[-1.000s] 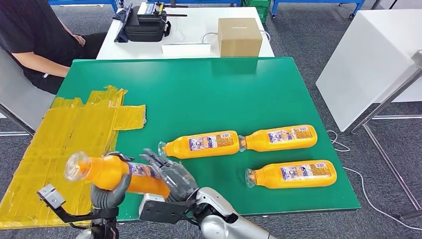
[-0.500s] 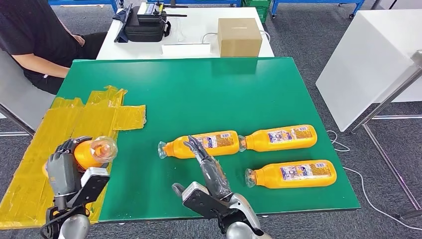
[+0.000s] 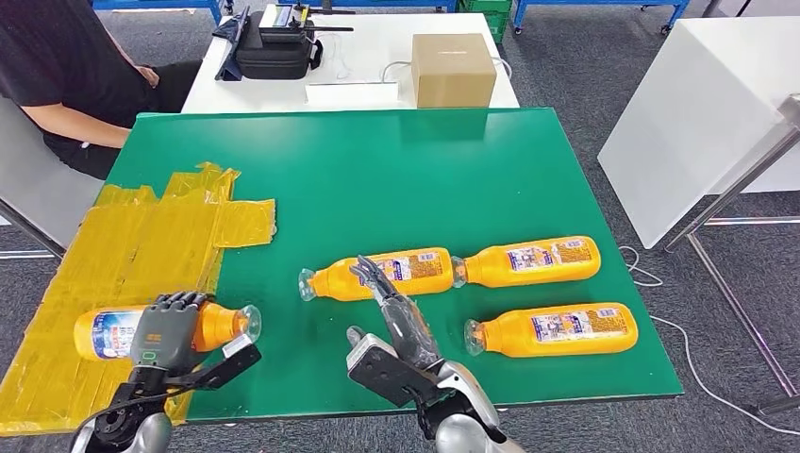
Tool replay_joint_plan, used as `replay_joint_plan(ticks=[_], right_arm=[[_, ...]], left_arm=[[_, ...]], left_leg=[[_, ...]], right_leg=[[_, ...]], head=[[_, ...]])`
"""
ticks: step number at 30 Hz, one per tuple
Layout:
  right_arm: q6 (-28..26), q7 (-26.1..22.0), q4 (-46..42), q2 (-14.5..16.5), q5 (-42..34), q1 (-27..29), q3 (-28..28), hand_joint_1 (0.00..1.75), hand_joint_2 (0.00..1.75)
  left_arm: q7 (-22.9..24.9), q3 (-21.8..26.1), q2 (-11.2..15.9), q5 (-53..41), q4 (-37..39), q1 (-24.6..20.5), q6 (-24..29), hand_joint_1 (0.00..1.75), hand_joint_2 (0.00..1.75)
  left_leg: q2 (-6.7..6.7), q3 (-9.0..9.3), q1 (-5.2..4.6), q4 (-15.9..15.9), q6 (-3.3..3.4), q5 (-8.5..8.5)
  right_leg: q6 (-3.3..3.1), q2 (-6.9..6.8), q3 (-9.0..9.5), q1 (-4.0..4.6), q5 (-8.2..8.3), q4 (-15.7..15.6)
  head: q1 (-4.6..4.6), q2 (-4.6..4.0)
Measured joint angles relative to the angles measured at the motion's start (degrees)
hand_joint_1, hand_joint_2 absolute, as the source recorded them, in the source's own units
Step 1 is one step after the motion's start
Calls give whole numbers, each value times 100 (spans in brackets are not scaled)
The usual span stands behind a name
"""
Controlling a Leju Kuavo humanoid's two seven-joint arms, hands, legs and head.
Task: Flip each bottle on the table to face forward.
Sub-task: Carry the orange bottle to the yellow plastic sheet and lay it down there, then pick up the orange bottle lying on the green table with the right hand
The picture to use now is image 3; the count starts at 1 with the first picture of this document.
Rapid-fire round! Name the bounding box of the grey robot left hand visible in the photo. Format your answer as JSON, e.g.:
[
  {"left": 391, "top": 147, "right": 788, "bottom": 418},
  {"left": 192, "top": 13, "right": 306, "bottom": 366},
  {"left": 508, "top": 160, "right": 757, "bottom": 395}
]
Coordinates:
[{"left": 127, "top": 291, "right": 211, "bottom": 377}]

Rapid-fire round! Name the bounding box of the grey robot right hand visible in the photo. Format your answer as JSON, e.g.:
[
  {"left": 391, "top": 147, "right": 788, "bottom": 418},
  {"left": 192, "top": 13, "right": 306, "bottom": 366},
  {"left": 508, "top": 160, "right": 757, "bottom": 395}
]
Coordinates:
[{"left": 346, "top": 255, "right": 442, "bottom": 372}]

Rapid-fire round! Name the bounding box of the orange plastic bottle clear cap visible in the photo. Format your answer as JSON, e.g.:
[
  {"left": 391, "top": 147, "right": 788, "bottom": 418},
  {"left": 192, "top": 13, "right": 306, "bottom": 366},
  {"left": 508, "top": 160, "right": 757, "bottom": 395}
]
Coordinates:
[
  {"left": 451, "top": 235, "right": 603, "bottom": 290},
  {"left": 463, "top": 302, "right": 640, "bottom": 359},
  {"left": 297, "top": 247, "right": 456, "bottom": 304},
  {"left": 73, "top": 301, "right": 262, "bottom": 362}
]

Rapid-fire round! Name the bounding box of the yellow tape sheet patch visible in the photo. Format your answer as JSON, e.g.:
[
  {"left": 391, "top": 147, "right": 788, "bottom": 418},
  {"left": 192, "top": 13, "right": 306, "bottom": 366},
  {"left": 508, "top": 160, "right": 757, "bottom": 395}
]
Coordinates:
[{"left": 0, "top": 160, "right": 277, "bottom": 438}]

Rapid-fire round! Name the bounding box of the flat white box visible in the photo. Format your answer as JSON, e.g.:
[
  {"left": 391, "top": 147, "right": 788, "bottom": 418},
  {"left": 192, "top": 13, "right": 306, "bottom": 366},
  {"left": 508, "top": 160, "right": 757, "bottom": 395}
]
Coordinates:
[{"left": 305, "top": 81, "right": 401, "bottom": 109}]

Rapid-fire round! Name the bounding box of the brown cardboard box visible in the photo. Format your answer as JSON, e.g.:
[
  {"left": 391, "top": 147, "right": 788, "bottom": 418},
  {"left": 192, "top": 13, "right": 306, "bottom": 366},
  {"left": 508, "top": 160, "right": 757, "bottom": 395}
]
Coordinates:
[{"left": 410, "top": 32, "right": 499, "bottom": 109}]

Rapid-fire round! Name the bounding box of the white desk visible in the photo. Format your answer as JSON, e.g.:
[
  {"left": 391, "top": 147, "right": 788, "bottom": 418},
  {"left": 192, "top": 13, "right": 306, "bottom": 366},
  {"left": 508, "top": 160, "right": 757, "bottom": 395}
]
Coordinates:
[{"left": 181, "top": 12, "right": 521, "bottom": 115}]

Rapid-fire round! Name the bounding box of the dark blue cloth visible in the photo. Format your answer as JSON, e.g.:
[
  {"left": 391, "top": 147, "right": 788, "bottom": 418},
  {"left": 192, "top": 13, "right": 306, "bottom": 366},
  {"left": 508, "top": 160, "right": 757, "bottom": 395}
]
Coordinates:
[{"left": 214, "top": 6, "right": 251, "bottom": 82}]

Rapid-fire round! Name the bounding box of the black carrying case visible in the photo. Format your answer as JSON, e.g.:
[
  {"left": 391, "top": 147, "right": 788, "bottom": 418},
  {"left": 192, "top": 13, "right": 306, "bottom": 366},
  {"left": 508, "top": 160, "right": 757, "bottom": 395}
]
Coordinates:
[{"left": 234, "top": 9, "right": 324, "bottom": 81}]

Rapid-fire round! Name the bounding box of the person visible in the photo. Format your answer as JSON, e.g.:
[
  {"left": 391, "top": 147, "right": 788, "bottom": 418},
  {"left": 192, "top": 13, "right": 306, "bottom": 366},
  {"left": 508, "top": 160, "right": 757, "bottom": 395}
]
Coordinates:
[{"left": 0, "top": 0, "right": 205, "bottom": 181}]

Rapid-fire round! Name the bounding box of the green plastic crate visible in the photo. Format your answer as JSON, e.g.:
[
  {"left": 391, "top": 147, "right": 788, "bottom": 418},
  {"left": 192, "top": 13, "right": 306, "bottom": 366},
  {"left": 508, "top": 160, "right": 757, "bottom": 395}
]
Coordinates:
[{"left": 458, "top": 0, "right": 515, "bottom": 43}]

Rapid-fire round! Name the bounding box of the remote controller with antennas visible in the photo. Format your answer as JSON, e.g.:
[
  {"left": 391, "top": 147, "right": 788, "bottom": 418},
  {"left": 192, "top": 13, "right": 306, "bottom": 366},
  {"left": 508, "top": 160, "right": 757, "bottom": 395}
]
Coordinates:
[{"left": 258, "top": 2, "right": 355, "bottom": 43}]

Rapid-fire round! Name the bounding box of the white table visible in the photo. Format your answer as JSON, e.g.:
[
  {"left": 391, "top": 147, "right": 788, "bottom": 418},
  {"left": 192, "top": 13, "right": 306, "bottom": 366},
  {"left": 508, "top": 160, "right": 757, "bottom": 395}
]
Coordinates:
[{"left": 596, "top": 16, "right": 800, "bottom": 250}]

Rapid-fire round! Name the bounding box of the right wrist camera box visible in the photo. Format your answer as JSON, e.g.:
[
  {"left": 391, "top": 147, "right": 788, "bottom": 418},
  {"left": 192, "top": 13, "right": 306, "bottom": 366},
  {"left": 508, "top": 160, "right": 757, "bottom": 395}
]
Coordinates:
[{"left": 345, "top": 334, "right": 448, "bottom": 409}]

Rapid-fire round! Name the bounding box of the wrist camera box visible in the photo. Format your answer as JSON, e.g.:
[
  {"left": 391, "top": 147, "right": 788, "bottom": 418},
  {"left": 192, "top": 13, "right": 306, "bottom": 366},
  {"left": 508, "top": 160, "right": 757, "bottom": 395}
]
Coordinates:
[
  {"left": 165, "top": 332, "right": 264, "bottom": 392},
  {"left": 345, "top": 334, "right": 448, "bottom": 409}
]

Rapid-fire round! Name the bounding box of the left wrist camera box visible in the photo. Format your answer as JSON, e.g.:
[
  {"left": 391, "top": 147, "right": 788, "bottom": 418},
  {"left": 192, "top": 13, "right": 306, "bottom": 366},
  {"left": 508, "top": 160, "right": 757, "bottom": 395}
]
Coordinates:
[{"left": 165, "top": 332, "right": 264, "bottom": 392}]

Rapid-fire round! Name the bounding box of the white floor cable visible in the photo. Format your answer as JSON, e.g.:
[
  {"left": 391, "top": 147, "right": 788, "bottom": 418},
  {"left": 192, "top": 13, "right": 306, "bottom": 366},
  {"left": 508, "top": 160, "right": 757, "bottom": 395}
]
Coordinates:
[{"left": 618, "top": 244, "right": 800, "bottom": 438}]

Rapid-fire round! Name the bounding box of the blue metal rack frame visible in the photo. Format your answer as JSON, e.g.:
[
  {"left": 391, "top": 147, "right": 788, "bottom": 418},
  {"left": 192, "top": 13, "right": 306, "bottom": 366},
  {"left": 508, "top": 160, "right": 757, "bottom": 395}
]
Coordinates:
[
  {"left": 512, "top": 0, "right": 691, "bottom": 34},
  {"left": 312, "top": 0, "right": 460, "bottom": 14},
  {"left": 90, "top": 0, "right": 225, "bottom": 25}
]

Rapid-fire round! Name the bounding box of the metal stand frame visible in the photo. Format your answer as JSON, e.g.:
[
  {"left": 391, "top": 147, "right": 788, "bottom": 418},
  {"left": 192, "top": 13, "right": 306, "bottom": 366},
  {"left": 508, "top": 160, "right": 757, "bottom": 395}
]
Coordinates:
[{"left": 662, "top": 93, "right": 800, "bottom": 417}]

